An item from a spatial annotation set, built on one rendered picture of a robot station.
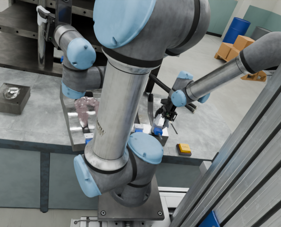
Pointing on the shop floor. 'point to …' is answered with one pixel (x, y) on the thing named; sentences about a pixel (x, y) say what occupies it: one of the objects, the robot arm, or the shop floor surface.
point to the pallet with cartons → (225, 48)
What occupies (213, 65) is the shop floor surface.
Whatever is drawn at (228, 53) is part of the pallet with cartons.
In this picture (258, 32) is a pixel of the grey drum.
